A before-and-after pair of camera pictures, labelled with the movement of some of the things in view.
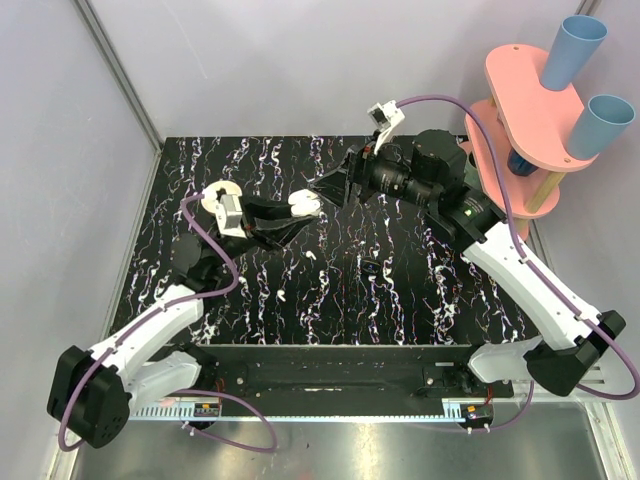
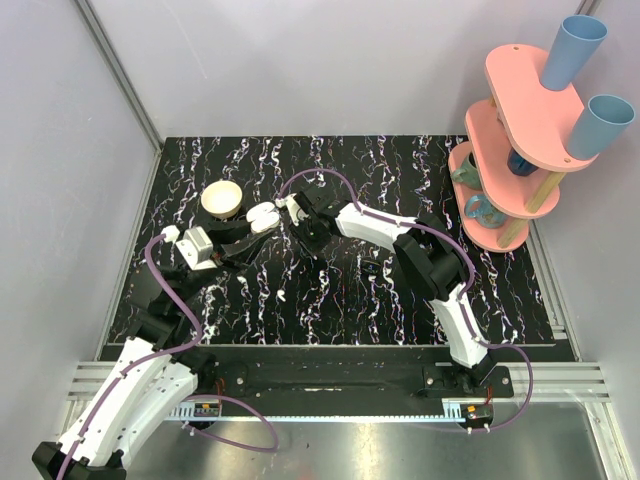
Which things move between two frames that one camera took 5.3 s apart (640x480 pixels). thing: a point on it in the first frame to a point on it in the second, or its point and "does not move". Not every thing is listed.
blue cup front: (599, 125) does not move
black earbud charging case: (371, 267) does not move
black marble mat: (378, 270) does not move
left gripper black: (248, 223) to (220, 245)
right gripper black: (362, 164) to (313, 248)
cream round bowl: (209, 193) does not move
